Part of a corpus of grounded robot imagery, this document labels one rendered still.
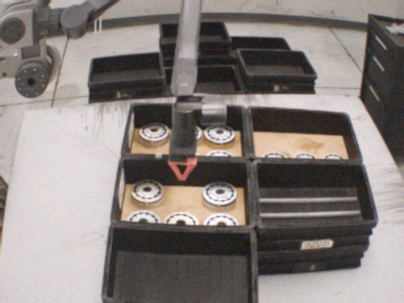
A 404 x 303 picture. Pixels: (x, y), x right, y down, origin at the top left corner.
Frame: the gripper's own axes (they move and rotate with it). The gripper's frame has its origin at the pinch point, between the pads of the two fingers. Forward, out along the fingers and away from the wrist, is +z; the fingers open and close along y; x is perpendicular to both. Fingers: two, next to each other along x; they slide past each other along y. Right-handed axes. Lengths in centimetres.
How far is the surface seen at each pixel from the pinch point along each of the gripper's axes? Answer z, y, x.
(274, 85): 53, 135, -42
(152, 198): 20.5, 10.9, 8.9
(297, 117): 16, 51, -39
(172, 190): 23.6, 18.5, 3.4
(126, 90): 54, 124, 32
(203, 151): 23.4, 38.7, -5.7
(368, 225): 14, -7, -56
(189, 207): 23.5, 11.2, -2.1
